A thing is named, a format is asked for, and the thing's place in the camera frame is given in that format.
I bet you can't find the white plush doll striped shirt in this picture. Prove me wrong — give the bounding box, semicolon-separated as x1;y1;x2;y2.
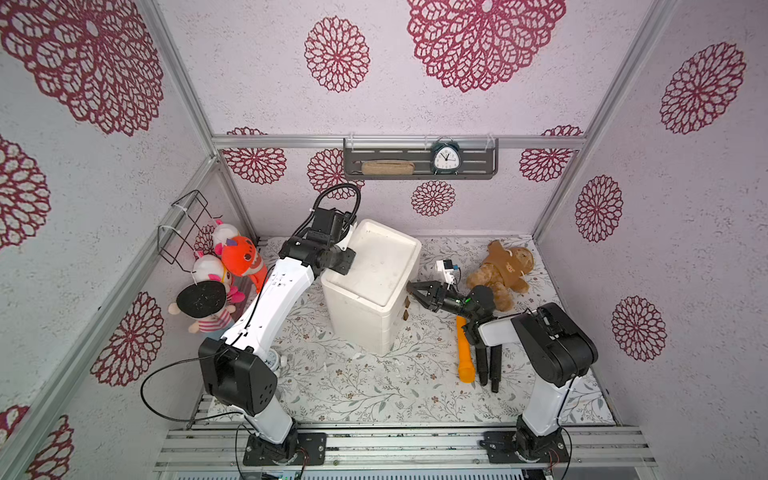
192;255;245;304

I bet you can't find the aluminium frame profile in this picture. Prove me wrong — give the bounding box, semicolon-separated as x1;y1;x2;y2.
0;155;218;475

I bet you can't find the black wire wall basket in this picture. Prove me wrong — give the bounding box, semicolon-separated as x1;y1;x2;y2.
155;189;221;273

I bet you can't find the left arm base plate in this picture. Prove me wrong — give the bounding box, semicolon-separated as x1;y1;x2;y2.
242;432;328;467

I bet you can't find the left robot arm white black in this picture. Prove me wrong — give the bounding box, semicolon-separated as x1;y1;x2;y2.
198;207;357;447

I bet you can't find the black haired plush doll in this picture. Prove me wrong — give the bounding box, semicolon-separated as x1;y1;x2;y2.
167;280;236;338

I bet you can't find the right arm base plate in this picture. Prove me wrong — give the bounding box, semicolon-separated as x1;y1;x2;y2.
479;429;570;464

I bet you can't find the pink eared white plush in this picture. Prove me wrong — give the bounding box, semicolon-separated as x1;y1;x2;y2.
212;220;240;255

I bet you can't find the grey wall shelf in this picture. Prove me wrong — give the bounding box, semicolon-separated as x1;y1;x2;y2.
342;135;499;180

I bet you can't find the white plastic drawer cabinet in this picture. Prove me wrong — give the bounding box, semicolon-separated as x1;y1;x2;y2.
320;219;422;355

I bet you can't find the brown gingerbread plush toy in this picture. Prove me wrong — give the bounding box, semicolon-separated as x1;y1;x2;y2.
466;240;535;312

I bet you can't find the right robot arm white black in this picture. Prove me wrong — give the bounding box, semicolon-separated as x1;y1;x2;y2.
407;281;598;440

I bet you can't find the teal alarm clock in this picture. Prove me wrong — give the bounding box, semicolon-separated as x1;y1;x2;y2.
430;141;462;175

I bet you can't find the orange shark plush toy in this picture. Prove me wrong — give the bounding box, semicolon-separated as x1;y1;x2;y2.
221;236;268;293

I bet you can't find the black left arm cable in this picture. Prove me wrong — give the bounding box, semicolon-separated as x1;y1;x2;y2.
290;182;363;241

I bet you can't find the aluminium mounting rail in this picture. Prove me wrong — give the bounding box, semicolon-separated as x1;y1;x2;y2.
152;426;657;473

